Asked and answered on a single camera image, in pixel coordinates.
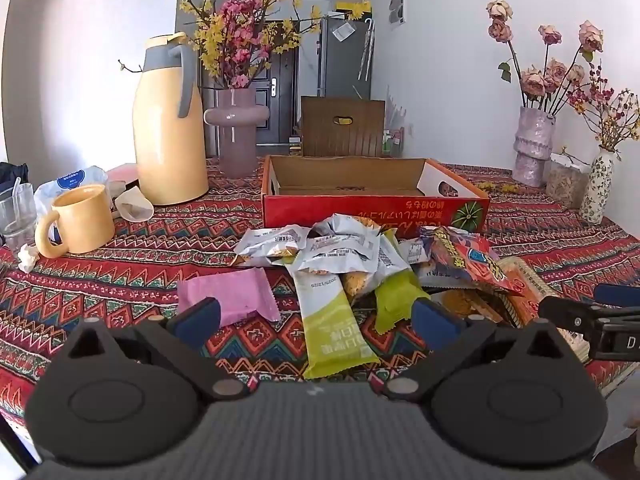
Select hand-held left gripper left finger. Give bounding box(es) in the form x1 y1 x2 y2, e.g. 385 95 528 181
62 297 253 403

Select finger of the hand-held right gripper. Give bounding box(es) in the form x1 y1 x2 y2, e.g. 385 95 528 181
594 284 640 308
538 296 640 333

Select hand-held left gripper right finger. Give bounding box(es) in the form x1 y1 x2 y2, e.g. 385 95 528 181
382 297 568 403

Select golden cracker packet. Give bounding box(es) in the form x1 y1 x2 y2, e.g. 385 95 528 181
441 287 507 325

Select small green snack packet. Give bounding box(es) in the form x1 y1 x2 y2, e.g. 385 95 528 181
374 269 432 335

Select orange cracker packet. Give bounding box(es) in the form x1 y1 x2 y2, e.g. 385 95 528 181
500 256 592 362

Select pink snack packet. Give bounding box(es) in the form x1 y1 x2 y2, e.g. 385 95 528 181
177 267 282 327

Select red blue snack packet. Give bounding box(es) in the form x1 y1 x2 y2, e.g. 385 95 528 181
421 226 523 297

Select long green white snack packet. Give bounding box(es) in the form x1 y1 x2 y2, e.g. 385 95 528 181
291 272 382 381

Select pile of white snack packets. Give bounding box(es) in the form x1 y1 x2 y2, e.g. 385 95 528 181
234 212 436 306

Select red cardboard box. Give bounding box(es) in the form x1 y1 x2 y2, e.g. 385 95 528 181
261 155 490 235

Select white floral vase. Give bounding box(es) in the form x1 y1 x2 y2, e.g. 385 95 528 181
580 150 615 226

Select clear jar of dried flakes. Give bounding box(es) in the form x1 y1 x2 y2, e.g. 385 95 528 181
546 152 592 209

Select beige paper cup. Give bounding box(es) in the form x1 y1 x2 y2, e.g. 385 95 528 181
114 186 153 222

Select fallen yellow petals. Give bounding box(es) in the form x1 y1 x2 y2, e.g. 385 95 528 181
480 180 523 195

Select yellow mug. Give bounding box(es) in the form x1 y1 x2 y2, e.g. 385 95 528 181
34 184 116 259

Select pink textured vase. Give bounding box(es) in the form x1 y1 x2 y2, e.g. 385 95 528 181
512 106 557 189

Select pink flat box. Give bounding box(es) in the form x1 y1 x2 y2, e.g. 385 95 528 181
106 164 141 183

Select red yellow dried twigs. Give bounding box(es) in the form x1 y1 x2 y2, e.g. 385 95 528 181
567 62 640 153

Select yellow thermos jug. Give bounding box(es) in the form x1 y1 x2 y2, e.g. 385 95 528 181
132 32 210 206

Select crumpled white tissue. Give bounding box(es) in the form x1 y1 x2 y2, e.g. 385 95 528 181
17 243 40 273

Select blue white tissue pack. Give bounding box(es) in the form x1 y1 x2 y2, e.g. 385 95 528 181
34 165 108 211

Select clear glass cup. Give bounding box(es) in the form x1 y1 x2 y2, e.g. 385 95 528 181
0 195 37 248

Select white feathery twigs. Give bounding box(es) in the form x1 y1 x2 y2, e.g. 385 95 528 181
384 85 407 158

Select dried pink roses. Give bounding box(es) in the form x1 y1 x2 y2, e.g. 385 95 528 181
486 0 606 111

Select dark entrance door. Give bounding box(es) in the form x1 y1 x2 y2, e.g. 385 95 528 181
259 20 301 157

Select dark bag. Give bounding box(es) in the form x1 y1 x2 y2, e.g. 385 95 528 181
0 161 30 196

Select grey refrigerator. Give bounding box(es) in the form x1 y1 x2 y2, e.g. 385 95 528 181
318 16 373 101

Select white hanging umbrella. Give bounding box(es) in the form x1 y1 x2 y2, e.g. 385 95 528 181
358 17 377 82

